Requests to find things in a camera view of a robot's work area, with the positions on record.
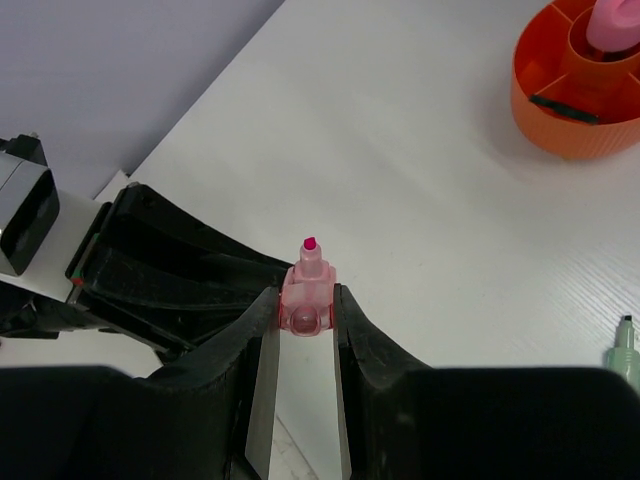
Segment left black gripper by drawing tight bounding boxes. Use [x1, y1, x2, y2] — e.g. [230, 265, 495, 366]
[65, 184, 291, 355]

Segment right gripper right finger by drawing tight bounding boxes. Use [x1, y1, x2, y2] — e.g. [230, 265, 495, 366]
[333, 285, 639, 479]

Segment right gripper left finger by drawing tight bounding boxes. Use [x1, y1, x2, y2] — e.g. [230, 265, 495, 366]
[1, 287, 279, 479]

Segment pink highlighter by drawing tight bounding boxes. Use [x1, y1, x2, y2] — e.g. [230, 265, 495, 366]
[279, 237, 337, 337]

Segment green highlighter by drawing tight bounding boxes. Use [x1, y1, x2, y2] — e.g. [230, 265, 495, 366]
[605, 315, 639, 392]

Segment pink glue stick tube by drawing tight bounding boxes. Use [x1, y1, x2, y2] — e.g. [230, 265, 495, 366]
[586, 0, 639, 53]

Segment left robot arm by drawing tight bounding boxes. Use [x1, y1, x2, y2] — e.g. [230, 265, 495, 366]
[1, 184, 290, 363]

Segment orange round organizer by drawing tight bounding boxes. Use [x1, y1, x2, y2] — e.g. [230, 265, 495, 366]
[511, 1, 639, 159]

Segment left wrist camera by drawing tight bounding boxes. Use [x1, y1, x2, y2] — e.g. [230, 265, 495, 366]
[1, 135, 101, 302]

